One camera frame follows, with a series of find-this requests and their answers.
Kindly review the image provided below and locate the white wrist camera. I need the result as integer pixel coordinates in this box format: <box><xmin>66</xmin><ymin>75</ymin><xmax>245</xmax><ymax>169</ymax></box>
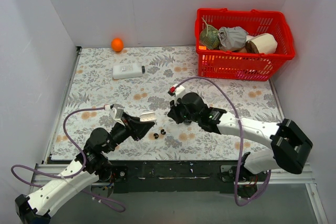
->
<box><xmin>168</xmin><ymin>84</ymin><xmax>186</xmax><ymax>102</ymax></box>
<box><xmin>103</xmin><ymin>104</ymin><xmax>125</xmax><ymax>125</ymax></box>

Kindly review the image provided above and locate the white plastic bottle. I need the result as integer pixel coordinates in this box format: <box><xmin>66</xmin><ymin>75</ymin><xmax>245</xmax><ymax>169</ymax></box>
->
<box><xmin>112</xmin><ymin>63</ymin><xmax>145</xmax><ymax>80</ymax></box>

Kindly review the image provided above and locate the orange fruit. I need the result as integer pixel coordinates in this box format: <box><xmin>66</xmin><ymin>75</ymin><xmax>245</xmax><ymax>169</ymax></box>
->
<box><xmin>111</xmin><ymin>38</ymin><xmax>124</xmax><ymax>52</ymax></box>

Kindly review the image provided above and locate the grey crumpled cloth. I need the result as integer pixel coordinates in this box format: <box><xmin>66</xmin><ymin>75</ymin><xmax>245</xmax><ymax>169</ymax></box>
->
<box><xmin>218</xmin><ymin>26</ymin><xmax>248</xmax><ymax>51</ymax></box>

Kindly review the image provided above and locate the red plastic basket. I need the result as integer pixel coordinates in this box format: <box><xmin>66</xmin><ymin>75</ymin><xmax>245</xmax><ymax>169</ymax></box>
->
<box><xmin>195</xmin><ymin>8</ymin><xmax>296</xmax><ymax>81</ymax></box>

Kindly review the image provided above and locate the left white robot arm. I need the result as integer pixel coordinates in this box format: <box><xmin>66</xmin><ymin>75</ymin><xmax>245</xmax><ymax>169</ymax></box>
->
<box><xmin>15</xmin><ymin>112</ymin><xmax>156</xmax><ymax>223</ymax></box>

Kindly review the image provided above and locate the floral patterned table mat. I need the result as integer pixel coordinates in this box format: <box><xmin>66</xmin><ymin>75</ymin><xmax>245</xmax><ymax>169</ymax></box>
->
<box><xmin>50</xmin><ymin>46</ymin><xmax>283</xmax><ymax>162</ymax></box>

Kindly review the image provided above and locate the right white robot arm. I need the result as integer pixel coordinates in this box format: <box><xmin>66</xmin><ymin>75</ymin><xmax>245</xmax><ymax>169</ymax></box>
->
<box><xmin>167</xmin><ymin>92</ymin><xmax>313</xmax><ymax>182</ymax></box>

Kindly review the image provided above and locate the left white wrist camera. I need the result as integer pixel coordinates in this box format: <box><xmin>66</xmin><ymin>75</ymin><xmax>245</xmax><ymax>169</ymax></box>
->
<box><xmin>103</xmin><ymin>104</ymin><xmax>125</xmax><ymax>125</ymax></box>

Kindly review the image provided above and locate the green melon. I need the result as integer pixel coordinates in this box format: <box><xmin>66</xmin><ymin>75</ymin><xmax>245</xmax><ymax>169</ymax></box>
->
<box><xmin>199</xmin><ymin>18</ymin><xmax>220</xmax><ymax>50</ymax></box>

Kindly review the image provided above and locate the white earbud charging case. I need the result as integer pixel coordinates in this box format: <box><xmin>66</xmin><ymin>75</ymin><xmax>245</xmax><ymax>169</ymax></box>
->
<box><xmin>139</xmin><ymin>112</ymin><xmax>156</xmax><ymax>123</ymax></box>

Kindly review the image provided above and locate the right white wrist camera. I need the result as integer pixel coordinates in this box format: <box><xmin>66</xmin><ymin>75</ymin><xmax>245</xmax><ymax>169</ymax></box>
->
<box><xmin>168</xmin><ymin>84</ymin><xmax>186</xmax><ymax>102</ymax></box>

